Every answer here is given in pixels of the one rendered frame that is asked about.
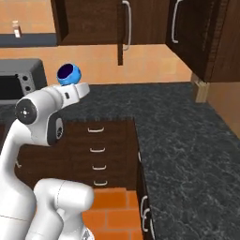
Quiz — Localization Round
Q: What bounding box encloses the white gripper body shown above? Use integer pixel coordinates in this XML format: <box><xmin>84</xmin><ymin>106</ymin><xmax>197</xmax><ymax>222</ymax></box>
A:
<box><xmin>72</xmin><ymin>82</ymin><xmax>91</xmax><ymax>103</ymax></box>

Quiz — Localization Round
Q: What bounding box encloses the open dark wooden cabinet door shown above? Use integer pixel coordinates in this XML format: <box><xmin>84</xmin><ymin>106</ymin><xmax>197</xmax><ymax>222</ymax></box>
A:
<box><xmin>116</xmin><ymin>0</ymin><xmax>125</xmax><ymax>67</ymax></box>

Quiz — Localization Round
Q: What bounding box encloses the dark wooden base cabinet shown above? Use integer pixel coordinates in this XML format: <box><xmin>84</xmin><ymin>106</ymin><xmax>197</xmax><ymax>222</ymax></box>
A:
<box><xmin>135</xmin><ymin>120</ymin><xmax>157</xmax><ymax>240</ymax></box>

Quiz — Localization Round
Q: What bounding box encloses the dark wooden drawer front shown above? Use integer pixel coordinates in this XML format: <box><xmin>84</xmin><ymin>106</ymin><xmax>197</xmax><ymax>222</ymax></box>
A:
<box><xmin>62</xmin><ymin>119</ymin><xmax>138</xmax><ymax>142</ymax></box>
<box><xmin>55</xmin><ymin>140</ymin><xmax>139</xmax><ymax>161</ymax></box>
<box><xmin>24</xmin><ymin>174</ymin><xmax>139</xmax><ymax>191</ymax></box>
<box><xmin>15</xmin><ymin>158</ymin><xmax>139</xmax><ymax>176</ymax></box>

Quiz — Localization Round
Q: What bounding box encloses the grey toaster oven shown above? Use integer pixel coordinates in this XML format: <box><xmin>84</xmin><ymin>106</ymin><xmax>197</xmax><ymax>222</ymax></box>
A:
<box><xmin>0</xmin><ymin>58</ymin><xmax>48</xmax><ymax>106</ymax></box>

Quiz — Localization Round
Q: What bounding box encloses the small pale bottle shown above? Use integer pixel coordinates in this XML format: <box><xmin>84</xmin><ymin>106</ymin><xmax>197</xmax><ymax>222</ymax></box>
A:
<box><xmin>11</xmin><ymin>20</ymin><xmax>23</xmax><ymax>39</ymax></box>

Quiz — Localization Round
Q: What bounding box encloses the pale wooden block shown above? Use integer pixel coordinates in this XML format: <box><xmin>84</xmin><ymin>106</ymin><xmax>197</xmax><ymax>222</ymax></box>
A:
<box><xmin>190</xmin><ymin>72</ymin><xmax>210</xmax><ymax>104</ymax></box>

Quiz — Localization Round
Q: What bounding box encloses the dark wall shelf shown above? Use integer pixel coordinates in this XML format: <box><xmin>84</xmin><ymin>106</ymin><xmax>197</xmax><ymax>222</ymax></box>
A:
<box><xmin>0</xmin><ymin>32</ymin><xmax>58</xmax><ymax>49</ymax></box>

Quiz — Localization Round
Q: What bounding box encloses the silver cabinet door handle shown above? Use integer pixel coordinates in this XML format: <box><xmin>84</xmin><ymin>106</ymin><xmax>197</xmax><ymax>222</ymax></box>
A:
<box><xmin>171</xmin><ymin>0</ymin><xmax>186</xmax><ymax>44</ymax></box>
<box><xmin>122</xmin><ymin>0</ymin><xmax>132</xmax><ymax>52</ymax></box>

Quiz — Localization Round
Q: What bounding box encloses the dark wooden wall cabinet door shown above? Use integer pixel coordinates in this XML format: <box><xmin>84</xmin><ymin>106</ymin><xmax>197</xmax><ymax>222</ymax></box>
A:
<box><xmin>123</xmin><ymin>0</ymin><xmax>172</xmax><ymax>46</ymax></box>

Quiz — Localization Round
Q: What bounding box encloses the silver base cabinet handle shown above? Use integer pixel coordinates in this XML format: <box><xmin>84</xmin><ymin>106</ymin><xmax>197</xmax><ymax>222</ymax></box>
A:
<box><xmin>140</xmin><ymin>194</ymin><xmax>150</xmax><ymax>233</ymax></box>
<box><xmin>148</xmin><ymin>215</ymin><xmax>157</xmax><ymax>240</ymax></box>

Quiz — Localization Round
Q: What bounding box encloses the dark wooden wall cabinet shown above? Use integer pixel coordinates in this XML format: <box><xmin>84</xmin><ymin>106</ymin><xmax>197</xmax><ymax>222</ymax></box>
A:
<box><xmin>165</xmin><ymin>0</ymin><xmax>240</xmax><ymax>83</ymax></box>

